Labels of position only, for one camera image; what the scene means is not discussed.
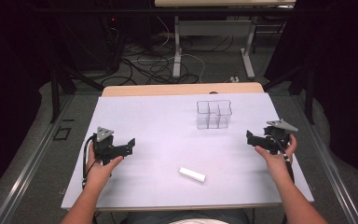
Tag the white background desk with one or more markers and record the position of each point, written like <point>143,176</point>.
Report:
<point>213,28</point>

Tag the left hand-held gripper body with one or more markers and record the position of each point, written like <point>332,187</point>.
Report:
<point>102,146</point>

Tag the wooden table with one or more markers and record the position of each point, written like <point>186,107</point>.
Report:
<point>180,89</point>

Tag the metal floor rail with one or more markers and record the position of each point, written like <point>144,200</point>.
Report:
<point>24,168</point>
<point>326,161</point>

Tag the white table mat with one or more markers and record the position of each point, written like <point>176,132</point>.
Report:
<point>167,130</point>

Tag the person's left hand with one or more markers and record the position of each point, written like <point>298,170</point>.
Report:
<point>99,174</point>

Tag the white power plug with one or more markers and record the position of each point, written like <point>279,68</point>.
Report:
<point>234,79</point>

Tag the person's right hand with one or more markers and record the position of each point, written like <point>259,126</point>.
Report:
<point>276,163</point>

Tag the white rectangular block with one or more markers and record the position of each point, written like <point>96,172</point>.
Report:
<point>192,174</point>

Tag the black computer tower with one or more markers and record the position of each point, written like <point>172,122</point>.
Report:
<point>113,43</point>

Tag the black metal stand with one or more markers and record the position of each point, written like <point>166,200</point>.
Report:
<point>304,87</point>
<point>57,90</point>

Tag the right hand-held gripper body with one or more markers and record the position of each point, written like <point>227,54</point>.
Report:
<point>276,137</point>

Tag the clear plastic compartment organiser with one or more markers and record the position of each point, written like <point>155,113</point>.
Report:
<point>213,115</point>

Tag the person's torso clothing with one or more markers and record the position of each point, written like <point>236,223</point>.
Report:
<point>186,217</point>

